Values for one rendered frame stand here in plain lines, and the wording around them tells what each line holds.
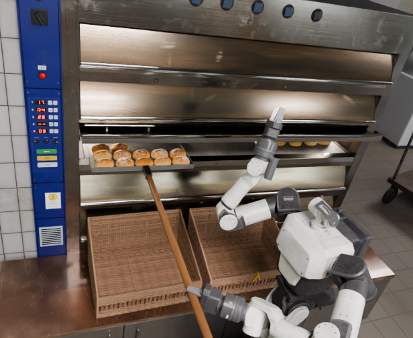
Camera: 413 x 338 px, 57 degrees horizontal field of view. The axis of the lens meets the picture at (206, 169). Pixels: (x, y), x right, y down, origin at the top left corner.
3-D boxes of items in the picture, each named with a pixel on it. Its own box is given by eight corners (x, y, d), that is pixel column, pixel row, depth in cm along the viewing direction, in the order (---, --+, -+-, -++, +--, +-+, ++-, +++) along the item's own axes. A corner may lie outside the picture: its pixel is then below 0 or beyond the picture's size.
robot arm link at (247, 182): (261, 156, 164) (241, 180, 168) (255, 156, 156) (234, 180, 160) (272, 166, 163) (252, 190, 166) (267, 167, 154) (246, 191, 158)
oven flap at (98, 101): (80, 119, 183) (79, 77, 178) (370, 122, 247) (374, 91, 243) (80, 120, 179) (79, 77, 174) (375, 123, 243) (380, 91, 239)
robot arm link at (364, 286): (344, 309, 136) (352, 279, 145) (370, 312, 130) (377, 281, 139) (334, 288, 131) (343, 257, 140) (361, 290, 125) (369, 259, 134)
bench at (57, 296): (10, 322, 243) (0, 257, 213) (322, 272, 330) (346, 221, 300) (1, 414, 200) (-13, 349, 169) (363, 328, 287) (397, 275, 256)
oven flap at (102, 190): (80, 204, 210) (79, 169, 205) (341, 187, 274) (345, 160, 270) (80, 207, 206) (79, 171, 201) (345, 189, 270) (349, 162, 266)
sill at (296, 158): (78, 164, 204) (78, 158, 202) (347, 157, 268) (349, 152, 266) (79, 170, 199) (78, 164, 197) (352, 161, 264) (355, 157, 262)
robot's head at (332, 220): (328, 209, 149) (325, 198, 144) (342, 223, 143) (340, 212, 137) (315, 218, 149) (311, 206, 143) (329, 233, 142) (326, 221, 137)
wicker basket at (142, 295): (85, 251, 227) (85, 215, 213) (175, 240, 249) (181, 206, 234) (94, 320, 190) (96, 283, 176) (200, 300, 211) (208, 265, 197)
